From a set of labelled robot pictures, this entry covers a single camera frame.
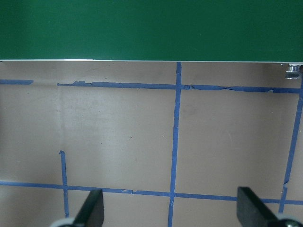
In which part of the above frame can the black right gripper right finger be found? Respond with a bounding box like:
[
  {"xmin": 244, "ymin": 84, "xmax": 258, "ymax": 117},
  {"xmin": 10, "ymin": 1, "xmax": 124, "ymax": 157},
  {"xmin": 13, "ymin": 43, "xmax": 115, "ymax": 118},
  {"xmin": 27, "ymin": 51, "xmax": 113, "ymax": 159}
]
[{"xmin": 237, "ymin": 187, "xmax": 281, "ymax": 227}]

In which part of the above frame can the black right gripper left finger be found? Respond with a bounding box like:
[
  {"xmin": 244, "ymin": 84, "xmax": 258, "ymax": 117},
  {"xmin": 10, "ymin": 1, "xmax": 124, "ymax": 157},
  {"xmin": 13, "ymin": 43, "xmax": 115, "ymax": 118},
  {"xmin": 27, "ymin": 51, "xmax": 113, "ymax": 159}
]
[{"xmin": 71, "ymin": 189, "xmax": 104, "ymax": 227}]

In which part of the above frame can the green conveyor belt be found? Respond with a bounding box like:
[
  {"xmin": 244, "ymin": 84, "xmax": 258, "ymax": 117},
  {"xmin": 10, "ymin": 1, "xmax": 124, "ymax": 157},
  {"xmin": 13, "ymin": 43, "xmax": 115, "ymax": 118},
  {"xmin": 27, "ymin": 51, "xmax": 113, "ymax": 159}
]
[{"xmin": 0, "ymin": 0, "xmax": 303, "ymax": 63}]

